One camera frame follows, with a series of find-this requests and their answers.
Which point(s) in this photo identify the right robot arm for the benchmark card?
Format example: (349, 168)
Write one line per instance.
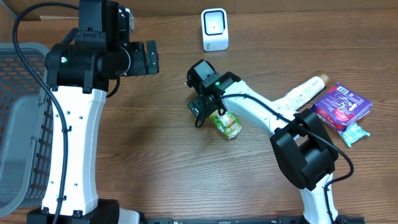
(302, 147)

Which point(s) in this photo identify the green drink carton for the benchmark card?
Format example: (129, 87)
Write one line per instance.
(228, 124)

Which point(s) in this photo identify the red purple snack pack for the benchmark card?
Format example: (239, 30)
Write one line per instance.
(340, 107)

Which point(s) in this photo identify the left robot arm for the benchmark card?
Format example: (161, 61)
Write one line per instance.
(79, 70)

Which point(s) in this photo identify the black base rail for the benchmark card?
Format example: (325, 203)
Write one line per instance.
(278, 220)

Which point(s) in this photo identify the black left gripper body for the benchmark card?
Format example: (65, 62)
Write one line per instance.
(137, 66)

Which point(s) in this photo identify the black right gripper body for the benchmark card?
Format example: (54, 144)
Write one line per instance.
(204, 106)

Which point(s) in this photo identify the white barcode scanner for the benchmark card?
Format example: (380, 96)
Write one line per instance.
(214, 27)

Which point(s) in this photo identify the teal snack packet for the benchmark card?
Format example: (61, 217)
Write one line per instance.
(353, 134)

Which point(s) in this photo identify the grey plastic mesh basket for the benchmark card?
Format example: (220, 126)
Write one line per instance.
(26, 135)

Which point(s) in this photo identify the white tube gold cap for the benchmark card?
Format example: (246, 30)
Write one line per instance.
(302, 94)

